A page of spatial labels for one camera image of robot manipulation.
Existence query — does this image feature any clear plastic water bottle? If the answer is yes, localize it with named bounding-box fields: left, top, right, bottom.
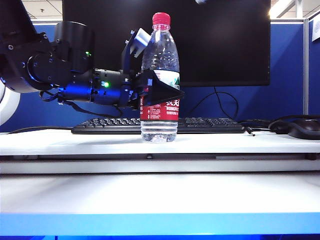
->
left=139, top=22, right=180, bottom=144

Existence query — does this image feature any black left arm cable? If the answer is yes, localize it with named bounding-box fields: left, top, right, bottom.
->
left=39, top=88, right=124, bottom=118

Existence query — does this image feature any black computer monitor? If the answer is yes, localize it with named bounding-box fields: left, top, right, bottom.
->
left=61, top=0, right=271, bottom=87

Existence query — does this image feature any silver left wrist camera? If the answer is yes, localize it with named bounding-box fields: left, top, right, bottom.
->
left=121, top=27, right=153, bottom=76

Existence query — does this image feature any black keyboard cable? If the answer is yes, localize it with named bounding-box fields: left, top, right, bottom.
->
left=8, top=126, right=75, bottom=135

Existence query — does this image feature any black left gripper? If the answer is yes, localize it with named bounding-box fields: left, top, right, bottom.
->
left=120, top=70, right=185, bottom=111

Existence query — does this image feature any black computer mouse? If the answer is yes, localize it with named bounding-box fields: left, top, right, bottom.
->
left=286, top=118, right=320, bottom=140

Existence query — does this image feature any white paper note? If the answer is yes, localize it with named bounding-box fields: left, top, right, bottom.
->
left=311, top=18, right=320, bottom=43

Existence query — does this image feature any wide blue partition panel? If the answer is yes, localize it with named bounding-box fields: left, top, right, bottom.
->
left=0, top=21, right=305, bottom=133

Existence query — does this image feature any white desk fan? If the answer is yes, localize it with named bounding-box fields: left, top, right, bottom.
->
left=0, top=79, right=21, bottom=127

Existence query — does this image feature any narrow blue partition panel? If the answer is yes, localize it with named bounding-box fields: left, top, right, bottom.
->
left=308, top=19, right=320, bottom=116

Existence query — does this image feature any black keyboard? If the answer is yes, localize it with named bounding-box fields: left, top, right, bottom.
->
left=70, top=117, right=246, bottom=135

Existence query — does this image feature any ceiling light panel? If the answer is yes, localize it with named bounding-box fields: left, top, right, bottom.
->
left=269, top=0, right=296, bottom=19

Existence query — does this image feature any thin black monitor cable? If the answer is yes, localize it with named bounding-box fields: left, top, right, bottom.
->
left=190, top=86, right=239, bottom=120

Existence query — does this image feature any red bottle cap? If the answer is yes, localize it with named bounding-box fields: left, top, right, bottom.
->
left=152, top=12, right=172, bottom=26

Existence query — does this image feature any grey partition post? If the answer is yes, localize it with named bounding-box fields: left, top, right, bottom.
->
left=302, top=17, right=310, bottom=116

